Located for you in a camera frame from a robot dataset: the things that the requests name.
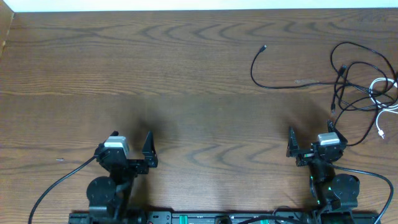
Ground white USB cable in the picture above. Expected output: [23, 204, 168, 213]
[368, 77, 398, 139]

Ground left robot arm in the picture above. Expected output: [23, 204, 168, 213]
[86, 131, 158, 223]

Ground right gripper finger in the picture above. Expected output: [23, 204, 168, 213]
[326, 120, 348, 145]
[286, 127, 299, 157]

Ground black USB cable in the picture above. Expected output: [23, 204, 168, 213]
[250, 44, 398, 112]

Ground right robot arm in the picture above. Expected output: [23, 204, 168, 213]
[286, 120, 360, 223]

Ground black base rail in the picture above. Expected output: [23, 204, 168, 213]
[68, 210, 380, 224]

